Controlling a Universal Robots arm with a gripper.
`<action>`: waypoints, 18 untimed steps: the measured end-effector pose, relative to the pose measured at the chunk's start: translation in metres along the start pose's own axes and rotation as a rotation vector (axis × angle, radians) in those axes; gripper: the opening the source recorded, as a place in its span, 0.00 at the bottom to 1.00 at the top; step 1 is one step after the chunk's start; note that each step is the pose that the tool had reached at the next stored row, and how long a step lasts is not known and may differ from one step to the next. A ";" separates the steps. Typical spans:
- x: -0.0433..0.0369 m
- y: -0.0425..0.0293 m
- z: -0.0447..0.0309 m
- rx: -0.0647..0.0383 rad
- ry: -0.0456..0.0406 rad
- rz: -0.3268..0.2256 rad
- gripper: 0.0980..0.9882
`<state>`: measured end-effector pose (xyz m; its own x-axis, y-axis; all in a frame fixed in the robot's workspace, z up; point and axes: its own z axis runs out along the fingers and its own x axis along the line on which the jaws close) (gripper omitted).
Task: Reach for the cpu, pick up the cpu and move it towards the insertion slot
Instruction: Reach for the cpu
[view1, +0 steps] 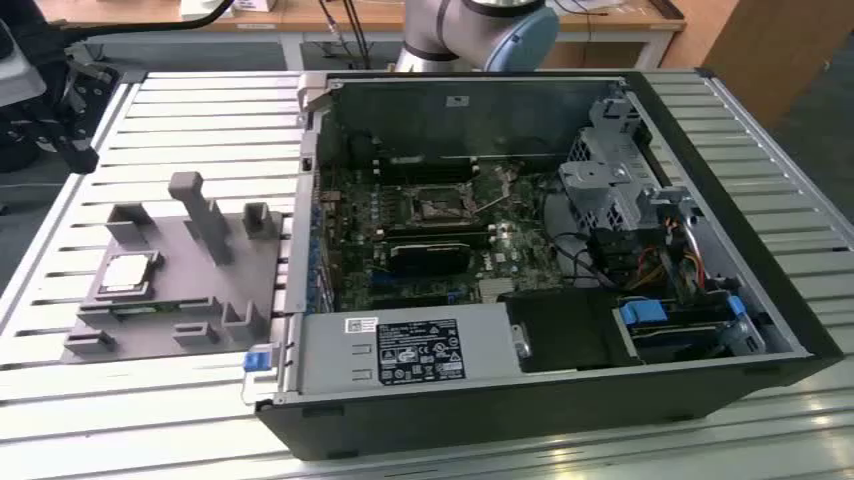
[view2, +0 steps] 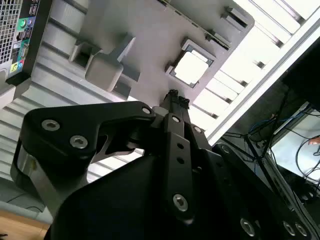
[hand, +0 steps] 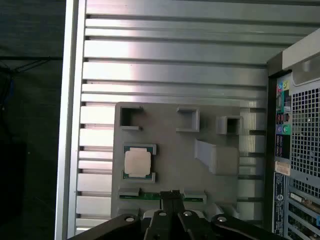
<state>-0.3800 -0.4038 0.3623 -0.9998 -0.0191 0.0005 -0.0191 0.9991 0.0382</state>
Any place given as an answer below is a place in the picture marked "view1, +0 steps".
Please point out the flat white box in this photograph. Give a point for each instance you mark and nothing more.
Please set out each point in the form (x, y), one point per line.
(201, 6)

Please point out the green RAM stick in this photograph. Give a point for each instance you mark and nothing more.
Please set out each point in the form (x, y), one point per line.
(157, 307)

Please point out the small blue case clip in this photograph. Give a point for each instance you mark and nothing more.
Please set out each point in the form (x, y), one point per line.
(736, 307)

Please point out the grey plastic parts rack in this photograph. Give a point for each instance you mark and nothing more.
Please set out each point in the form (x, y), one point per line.
(187, 280)

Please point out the silver metal drive cage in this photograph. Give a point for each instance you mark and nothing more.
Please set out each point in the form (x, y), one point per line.
(594, 175)

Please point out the black open PC case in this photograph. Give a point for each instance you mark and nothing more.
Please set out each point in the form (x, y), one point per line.
(468, 425)

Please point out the CPU socket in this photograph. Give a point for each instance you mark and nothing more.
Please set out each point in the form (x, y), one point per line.
(441, 207)

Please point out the silver square CPU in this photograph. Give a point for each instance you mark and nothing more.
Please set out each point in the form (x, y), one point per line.
(127, 272)

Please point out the black RAM slots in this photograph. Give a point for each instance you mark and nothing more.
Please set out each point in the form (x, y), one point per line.
(428, 170)

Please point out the blue case latch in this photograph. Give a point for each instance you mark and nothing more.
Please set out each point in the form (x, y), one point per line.
(259, 360)

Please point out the black graphics card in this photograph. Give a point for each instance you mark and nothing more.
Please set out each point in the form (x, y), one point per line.
(428, 259)

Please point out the small white box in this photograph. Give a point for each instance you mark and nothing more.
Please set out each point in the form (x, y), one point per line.
(257, 5)

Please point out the black RAM sticks pair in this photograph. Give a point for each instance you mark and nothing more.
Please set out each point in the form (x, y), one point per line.
(434, 235)

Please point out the blue disk carrier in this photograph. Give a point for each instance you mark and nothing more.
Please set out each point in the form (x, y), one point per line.
(642, 312)

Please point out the green motherboard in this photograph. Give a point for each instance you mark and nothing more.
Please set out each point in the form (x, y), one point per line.
(528, 250)

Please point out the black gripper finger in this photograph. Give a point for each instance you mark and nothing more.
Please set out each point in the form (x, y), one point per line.
(81, 150)

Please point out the wooden desk white frame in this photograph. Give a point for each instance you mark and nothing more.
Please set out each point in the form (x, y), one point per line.
(601, 22)

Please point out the thin metal locking lever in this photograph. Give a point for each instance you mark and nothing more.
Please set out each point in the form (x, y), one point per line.
(497, 201)

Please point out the small silver heat sink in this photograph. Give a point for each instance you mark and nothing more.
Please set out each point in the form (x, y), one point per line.
(497, 291)

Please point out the brown wooden cabinet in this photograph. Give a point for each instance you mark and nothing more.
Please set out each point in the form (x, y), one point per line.
(781, 50)

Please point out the silver power supply with label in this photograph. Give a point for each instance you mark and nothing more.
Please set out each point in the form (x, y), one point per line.
(334, 350)

